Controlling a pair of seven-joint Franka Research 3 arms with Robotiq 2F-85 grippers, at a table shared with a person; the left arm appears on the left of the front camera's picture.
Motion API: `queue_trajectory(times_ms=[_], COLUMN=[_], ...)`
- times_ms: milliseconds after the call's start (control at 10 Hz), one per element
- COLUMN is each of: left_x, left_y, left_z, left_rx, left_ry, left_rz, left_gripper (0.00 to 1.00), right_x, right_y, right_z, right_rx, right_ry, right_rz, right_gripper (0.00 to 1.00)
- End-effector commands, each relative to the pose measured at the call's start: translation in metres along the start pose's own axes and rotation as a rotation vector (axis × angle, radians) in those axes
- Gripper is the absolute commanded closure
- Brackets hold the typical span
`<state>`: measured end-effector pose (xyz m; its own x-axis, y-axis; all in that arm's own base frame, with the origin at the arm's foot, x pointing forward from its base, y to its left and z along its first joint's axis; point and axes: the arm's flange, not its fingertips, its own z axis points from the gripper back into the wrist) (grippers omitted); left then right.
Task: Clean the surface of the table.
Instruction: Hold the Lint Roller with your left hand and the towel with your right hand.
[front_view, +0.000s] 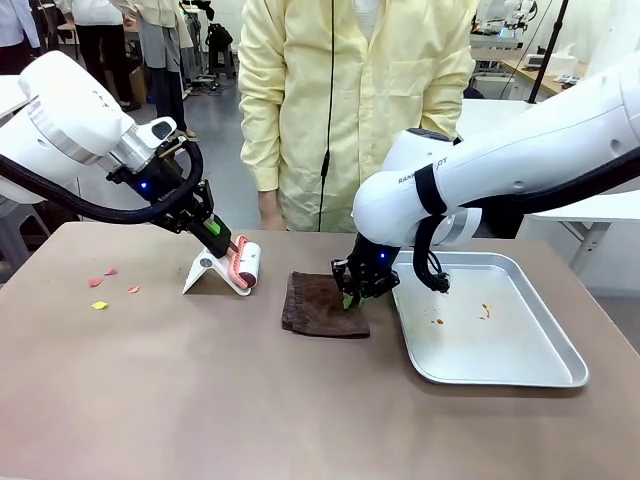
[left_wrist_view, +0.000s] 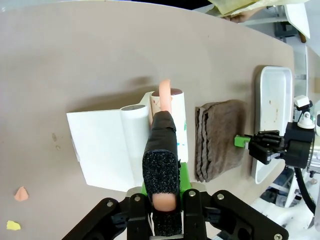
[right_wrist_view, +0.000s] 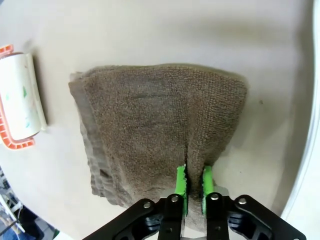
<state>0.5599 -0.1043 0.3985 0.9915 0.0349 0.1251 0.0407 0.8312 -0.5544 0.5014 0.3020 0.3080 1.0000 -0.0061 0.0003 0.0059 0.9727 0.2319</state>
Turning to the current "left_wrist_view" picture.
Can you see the brown towel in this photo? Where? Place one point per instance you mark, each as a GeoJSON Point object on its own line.
{"type": "Point", "coordinates": [220, 140]}

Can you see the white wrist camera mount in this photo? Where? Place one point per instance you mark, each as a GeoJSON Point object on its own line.
{"type": "Point", "coordinates": [303, 110]}

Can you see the person's right hand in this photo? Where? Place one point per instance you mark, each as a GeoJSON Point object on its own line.
{"type": "Point", "coordinates": [238, 17]}

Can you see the silver metal tray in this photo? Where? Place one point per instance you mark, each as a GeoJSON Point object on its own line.
{"type": "Point", "coordinates": [272, 100]}

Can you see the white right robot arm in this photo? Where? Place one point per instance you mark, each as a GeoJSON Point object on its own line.
{"type": "Point", "coordinates": [316, 157]}

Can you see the pink clay crumb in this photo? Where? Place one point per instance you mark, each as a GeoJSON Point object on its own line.
{"type": "Point", "coordinates": [21, 194]}

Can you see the person in yellow coat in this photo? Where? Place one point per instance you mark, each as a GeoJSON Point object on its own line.
{"type": "Point", "coordinates": [232, 6]}

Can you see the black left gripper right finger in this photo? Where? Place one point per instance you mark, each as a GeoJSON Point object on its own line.
{"type": "Point", "coordinates": [197, 217]}

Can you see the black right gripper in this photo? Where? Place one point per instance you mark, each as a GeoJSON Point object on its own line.
{"type": "Point", "coordinates": [298, 145]}

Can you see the white folded lint roller stand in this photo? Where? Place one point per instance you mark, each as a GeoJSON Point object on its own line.
{"type": "Point", "coordinates": [100, 145]}

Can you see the yellow clay crumb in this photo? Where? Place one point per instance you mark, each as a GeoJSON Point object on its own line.
{"type": "Point", "coordinates": [13, 225]}

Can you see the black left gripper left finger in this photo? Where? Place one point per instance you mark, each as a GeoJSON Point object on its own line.
{"type": "Point", "coordinates": [138, 220]}

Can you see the white table with grey legs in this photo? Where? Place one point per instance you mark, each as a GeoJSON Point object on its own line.
{"type": "Point", "coordinates": [298, 15]}

